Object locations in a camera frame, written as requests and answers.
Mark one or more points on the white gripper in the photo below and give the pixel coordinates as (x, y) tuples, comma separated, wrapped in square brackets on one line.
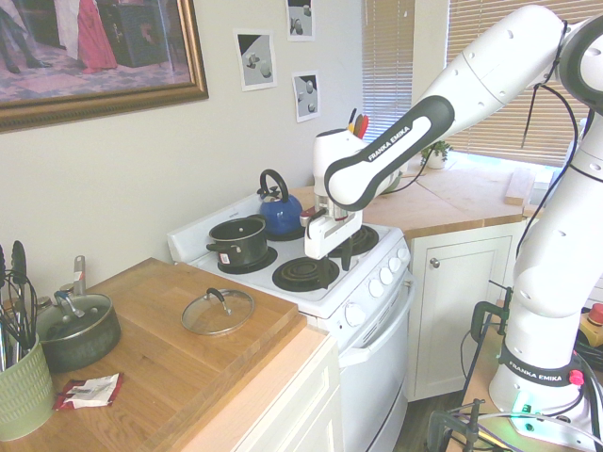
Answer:
[(325, 237)]

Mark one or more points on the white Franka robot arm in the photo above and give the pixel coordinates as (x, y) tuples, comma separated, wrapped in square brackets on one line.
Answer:
[(542, 263)]

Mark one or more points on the black cooking pot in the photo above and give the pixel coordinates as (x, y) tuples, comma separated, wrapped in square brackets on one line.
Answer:
[(241, 249)]

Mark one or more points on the small plant in white pot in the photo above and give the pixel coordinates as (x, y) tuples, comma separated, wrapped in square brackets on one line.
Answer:
[(436, 155)]

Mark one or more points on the dark green lidded pot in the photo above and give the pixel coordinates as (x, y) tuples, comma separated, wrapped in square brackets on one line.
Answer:
[(85, 343)]

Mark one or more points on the black coil burner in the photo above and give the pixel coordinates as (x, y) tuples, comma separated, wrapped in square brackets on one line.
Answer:
[(365, 237), (301, 275), (268, 261)]

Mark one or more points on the white stove knob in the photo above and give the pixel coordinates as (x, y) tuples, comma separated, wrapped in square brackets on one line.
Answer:
[(353, 314), (386, 276), (376, 287), (394, 264), (403, 254)]

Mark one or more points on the silver cabinet knob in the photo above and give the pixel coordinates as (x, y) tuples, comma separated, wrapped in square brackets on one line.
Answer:
[(435, 263)]

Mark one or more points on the white electric stove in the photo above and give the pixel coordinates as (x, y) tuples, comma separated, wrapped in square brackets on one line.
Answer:
[(372, 376)]

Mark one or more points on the white corner cabinet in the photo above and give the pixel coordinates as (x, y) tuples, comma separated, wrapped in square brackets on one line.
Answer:
[(461, 320)]

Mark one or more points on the red kitchen utensil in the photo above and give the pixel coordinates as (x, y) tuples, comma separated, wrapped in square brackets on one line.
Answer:
[(359, 126)]

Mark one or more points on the white counter base cabinet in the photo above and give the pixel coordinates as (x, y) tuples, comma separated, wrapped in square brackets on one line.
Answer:
[(292, 405)]

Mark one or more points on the black green table clamp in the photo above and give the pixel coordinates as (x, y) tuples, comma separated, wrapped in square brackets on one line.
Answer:
[(480, 313)]

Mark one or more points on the tall paper print of shapes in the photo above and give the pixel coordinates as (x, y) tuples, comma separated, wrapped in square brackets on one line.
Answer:
[(306, 96)]

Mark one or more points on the black metal table clamp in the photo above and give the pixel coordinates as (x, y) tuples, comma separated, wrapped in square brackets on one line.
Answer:
[(440, 419)]

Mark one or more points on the loose wooden plank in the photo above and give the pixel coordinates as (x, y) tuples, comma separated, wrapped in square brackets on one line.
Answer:
[(519, 187)]

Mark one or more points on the large wooden butcher block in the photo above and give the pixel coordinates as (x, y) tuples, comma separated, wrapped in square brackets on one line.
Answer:
[(165, 372)]

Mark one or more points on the narrow wooden window blind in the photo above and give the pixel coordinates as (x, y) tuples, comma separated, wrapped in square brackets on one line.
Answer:
[(387, 61)]

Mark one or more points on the wide wooden window blind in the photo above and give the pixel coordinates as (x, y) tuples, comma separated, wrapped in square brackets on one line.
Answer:
[(499, 127)]

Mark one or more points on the large paper print of shapes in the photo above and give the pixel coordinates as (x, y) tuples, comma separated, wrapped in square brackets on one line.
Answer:
[(255, 60)]

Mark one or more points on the small paper print of shapes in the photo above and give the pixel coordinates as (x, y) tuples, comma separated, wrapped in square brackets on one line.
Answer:
[(300, 19)]

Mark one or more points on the red emergency stop button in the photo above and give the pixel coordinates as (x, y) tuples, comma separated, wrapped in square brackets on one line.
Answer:
[(596, 315)]

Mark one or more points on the red white foil packet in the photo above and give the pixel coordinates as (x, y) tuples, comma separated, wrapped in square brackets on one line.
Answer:
[(89, 391)]

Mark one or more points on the black kitchen tongs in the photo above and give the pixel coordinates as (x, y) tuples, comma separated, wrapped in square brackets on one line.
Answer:
[(19, 263)]

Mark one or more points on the gold framed painting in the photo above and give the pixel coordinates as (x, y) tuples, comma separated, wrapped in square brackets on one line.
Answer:
[(94, 47)]

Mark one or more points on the green ceramic utensil crock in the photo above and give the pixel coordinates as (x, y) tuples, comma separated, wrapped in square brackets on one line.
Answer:
[(23, 395)]

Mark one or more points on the grey red wrist camera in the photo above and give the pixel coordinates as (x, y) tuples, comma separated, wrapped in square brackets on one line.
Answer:
[(309, 218)]

